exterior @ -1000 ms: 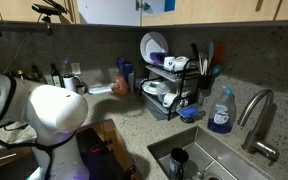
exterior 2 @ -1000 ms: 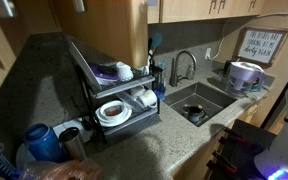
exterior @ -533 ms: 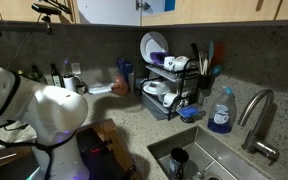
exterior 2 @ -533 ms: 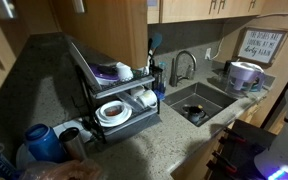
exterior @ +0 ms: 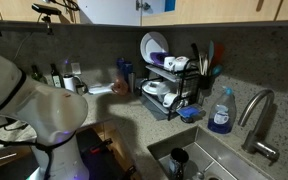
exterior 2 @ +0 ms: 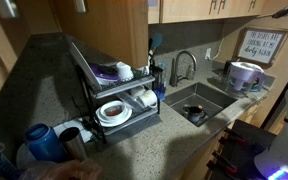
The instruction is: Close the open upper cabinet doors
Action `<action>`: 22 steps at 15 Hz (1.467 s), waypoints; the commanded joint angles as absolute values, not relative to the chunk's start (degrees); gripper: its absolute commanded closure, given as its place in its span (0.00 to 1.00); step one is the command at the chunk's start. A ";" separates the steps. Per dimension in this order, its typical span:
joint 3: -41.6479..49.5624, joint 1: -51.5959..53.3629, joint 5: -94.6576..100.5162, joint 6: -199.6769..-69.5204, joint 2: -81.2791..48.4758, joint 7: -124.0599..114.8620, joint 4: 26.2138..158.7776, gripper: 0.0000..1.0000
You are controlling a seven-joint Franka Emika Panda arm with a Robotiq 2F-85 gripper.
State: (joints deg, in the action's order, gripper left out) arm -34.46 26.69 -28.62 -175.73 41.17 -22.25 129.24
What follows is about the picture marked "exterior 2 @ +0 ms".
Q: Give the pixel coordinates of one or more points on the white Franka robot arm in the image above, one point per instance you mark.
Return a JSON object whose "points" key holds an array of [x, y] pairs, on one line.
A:
{"points": [[284, 150]]}

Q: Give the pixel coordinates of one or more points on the framed text sign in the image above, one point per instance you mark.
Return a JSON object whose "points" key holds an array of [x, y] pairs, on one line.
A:
{"points": [[262, 46]]}

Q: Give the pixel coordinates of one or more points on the water filter pitcher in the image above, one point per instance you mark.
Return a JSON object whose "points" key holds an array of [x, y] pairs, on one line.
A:
{"points": [[244, 78]]}

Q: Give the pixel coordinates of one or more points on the black round container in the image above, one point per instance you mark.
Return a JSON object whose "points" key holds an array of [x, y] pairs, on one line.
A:
{"points": [[228, 65]]}

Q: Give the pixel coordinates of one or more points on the stainless steel sink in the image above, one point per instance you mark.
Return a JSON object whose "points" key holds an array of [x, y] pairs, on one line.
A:
{"points": [[214, 96]]}

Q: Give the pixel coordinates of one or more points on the brushed steel faucet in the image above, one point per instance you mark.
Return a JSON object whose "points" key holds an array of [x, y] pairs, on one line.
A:
{"points": [[180, 66]]}

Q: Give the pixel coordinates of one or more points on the blue spatula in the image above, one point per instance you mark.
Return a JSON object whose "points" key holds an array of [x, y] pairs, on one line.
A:
{"points": [[156, 41]]}

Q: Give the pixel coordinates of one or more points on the black red bar clamp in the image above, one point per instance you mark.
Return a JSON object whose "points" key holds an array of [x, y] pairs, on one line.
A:
{"points": [[232, 136], [224, 163]]}

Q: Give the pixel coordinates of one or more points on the black mug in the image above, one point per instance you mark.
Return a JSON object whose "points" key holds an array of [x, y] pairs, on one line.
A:
{"points": [[195, 115]]}

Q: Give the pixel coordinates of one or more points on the black robot mounting stand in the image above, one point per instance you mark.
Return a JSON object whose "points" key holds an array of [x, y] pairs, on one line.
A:
{"points": [[244, 146]]}

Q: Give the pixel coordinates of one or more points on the black utensil holder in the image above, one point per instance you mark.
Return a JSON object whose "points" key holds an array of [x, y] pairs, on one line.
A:
{"points": [[154, 71]]}

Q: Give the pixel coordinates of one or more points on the blue dish soap bottle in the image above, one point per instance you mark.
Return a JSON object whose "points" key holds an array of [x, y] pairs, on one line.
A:
{"points": [[160, 91]]}

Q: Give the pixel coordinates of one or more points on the white mug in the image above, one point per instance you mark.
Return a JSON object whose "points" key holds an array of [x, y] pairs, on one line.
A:
{"points": [[148, 98]]}

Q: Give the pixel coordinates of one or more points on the small white cup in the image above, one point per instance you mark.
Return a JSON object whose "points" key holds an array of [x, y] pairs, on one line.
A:
{"points": [[124, 70]]}

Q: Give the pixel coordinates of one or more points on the black two-tier dish rack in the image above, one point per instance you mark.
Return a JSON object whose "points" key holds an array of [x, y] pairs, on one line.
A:
{"points": [[124, 85]]}

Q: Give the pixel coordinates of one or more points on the translucent plastic container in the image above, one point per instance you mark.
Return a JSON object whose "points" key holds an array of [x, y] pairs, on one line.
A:
{"points": [[129, 99]]}

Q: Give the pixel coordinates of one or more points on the purple bowl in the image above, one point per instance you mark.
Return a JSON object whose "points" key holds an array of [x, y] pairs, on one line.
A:
{"points": [[102, 75]]}

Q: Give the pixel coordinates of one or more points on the grey drying mat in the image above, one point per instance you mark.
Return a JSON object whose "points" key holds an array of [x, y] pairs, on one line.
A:
{"points": [[127, 133]]}

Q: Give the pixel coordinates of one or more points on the large white dinner plate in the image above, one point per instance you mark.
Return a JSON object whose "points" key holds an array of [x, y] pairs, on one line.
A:
{"points": [[84, 63]]}

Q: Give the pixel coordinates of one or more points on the white paper sheet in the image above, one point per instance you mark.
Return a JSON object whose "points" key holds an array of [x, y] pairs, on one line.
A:
{"points": [[67, 128]]}

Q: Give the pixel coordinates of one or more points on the stainless steel tumbler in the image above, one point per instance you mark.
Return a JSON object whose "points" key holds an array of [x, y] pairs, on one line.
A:
{"points": [[73, 143]]}

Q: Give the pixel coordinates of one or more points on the orange plastic bag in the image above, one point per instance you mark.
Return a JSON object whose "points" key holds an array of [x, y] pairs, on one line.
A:
{"points": [[64, 170]]}

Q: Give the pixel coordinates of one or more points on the blue water bottle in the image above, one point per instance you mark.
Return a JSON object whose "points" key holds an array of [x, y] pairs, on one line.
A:
{"points": [[45, 143]]}

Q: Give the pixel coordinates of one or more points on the small white plate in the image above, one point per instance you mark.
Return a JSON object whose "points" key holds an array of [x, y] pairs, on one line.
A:
{"points": [[21, 156]]}

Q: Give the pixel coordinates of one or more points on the white wall outlet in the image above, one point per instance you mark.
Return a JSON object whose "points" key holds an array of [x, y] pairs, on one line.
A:
{"points": [[208, 53]]}

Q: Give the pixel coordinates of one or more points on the wooden upper cabinet frame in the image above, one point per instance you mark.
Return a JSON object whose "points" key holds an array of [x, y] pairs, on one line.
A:
{"points": [[153, 13]]}

